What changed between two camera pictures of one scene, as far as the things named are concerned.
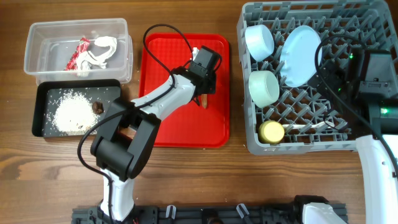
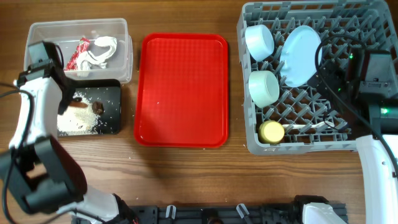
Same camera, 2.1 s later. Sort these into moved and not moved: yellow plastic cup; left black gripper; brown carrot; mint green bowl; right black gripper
Moved: brown carrot; left black gripper
Not moved: right black gripper; yellow plastic cup; mint green bowl
